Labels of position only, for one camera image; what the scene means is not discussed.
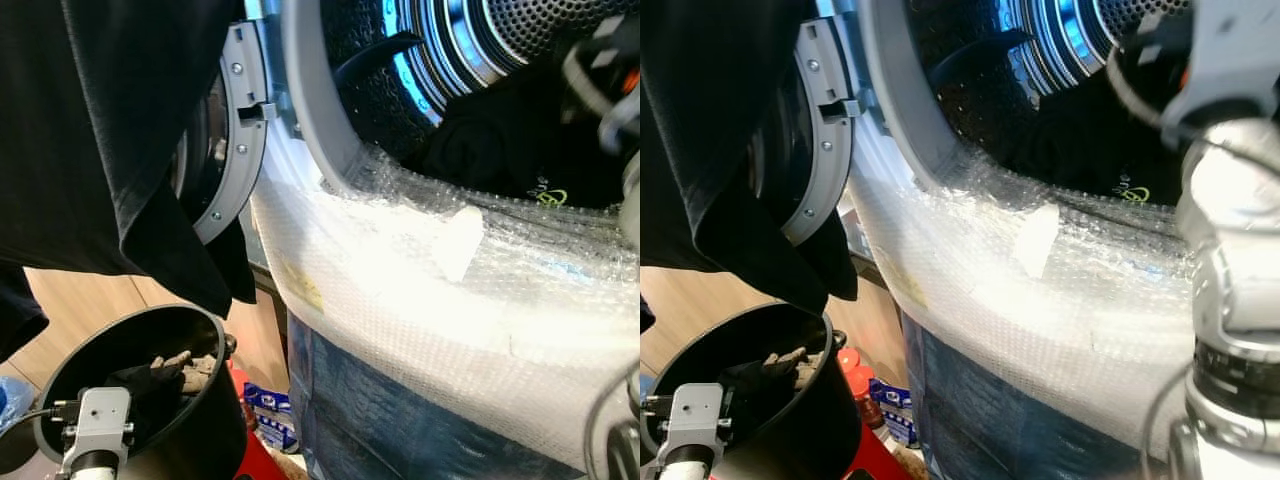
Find blue plastic bag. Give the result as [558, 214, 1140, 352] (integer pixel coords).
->
[0, 375, 37, 433]

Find grey washing machine door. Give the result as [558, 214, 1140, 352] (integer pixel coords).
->
[752, 15, 863, 247]
[170, 20, 278, 246]

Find black hanging garment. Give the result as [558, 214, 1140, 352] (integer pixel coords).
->
[0, 0, 258, 319]
[640, 0, 861, 317]

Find washing machine with steel drum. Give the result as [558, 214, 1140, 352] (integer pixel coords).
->
[245, 0, 641, 480]
[815, 0, 1201, 480]

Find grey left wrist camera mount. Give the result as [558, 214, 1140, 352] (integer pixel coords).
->
[655, 382, 733, 469]
[58, 387, 136, 473]

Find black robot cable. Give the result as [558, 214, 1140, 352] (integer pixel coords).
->
[580, 368, 641, 480]
[1140, 385, 1197, 480]

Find blue printed package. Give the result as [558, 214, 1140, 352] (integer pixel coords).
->
[244, 384, 301, 453]
[868, 378, 917, 447]

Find red capped bottle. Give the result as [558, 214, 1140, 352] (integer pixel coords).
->
[838, 347, 883, 431]

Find white tape patch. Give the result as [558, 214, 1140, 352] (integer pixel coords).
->
[433, 204, 487, 283]
[1011, 202, 1062, 280]

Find black round laundry bucket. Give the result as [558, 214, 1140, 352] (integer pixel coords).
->
[648, 300, 865, 480]
[34, 304, 251, 480]

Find clear bubble wrap sheet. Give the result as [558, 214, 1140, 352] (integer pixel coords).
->
[848, 143, 1199, 473]
[250, 143, 641, 473]

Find black drum paddle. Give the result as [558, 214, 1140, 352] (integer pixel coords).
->
[334, 30, 427, 93]
[925, 27, 1037, 89]

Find black clothes with green print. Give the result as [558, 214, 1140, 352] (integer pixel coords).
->
[1000, 65, 1191, 208]
[413, 65, 641, 211]

